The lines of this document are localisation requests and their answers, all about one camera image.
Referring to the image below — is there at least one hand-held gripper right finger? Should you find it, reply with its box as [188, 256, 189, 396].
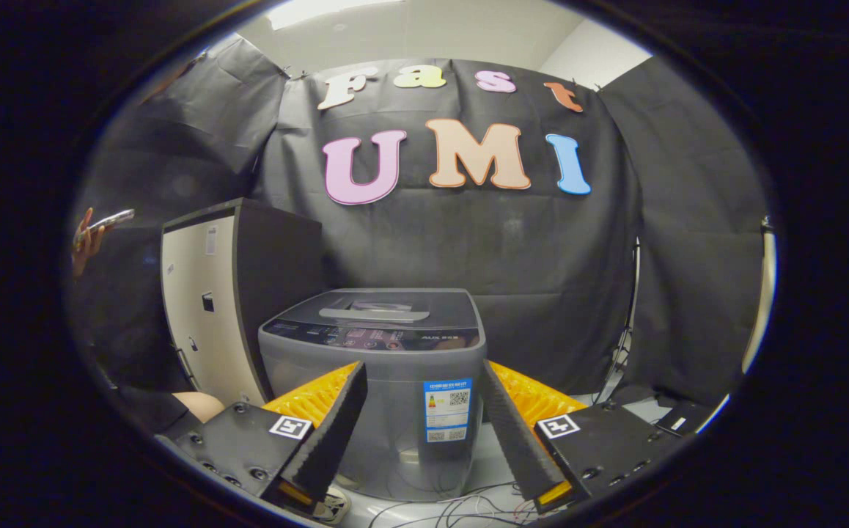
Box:
[479, 359, 682, 514]

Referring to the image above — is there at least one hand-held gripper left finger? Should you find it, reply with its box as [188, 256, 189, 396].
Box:
[174, 360, 369, 514]

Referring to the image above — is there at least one grey washing machine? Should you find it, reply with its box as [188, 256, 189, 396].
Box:
[258, 315, 488, 503]

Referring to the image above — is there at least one beige and black cabinet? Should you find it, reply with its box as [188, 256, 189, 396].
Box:
[161, 198, 324, 408]

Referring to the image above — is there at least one black box device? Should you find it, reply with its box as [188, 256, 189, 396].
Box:
[652, 400, 722, 439]

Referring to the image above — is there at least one black backdrop cloth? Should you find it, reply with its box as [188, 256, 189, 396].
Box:
[73, 33, 770, 408]

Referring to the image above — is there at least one thin black light stand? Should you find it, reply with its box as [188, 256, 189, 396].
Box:
[593, 236, 642, 404]

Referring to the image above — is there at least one smartphone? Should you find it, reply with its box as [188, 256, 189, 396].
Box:
[80, 209, 136, 235]

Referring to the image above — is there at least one tangle of floor cables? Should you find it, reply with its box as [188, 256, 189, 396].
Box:
[366, 480, 543, 528]

